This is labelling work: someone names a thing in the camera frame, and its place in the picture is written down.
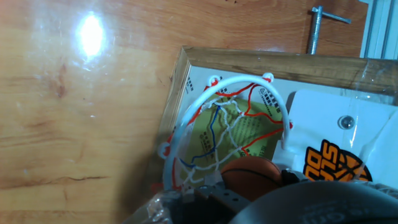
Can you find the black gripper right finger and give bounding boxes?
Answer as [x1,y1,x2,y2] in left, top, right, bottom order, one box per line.
[281,169,308,187]

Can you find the white hoop with coloured net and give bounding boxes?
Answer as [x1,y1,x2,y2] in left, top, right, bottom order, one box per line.
[157,73,293,192]

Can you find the glossy wooden board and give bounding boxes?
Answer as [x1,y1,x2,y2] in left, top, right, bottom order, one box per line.
[0,0,369,224]

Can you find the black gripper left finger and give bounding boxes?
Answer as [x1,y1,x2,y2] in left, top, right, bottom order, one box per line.
[174,172,251,224]

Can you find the small orange basketball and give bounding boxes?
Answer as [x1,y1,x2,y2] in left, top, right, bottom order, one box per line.
[220,156,284,202]

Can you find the clear plastic wrap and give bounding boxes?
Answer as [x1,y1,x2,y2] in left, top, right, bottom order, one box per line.
[124,189,187,224]

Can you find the metal clamp screw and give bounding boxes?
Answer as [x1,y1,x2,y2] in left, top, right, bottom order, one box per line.
[306,5,352,55]

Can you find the white backboard with orange logo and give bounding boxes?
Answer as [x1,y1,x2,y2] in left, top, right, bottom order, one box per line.
[273,89,398,190]

